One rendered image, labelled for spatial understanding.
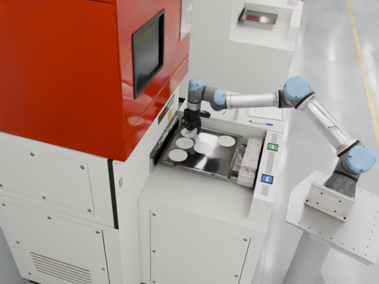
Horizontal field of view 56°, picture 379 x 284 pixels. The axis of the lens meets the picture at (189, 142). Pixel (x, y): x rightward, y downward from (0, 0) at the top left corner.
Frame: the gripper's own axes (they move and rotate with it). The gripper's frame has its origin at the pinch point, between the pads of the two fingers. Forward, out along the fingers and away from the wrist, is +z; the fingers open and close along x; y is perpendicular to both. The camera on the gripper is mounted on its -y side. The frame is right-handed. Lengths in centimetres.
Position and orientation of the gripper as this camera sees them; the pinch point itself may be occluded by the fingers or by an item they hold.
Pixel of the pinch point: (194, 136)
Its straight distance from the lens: 198.8
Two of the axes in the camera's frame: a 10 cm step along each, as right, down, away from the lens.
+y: -7.9, 3.3, -5.1
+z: -0.6, 7.9, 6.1
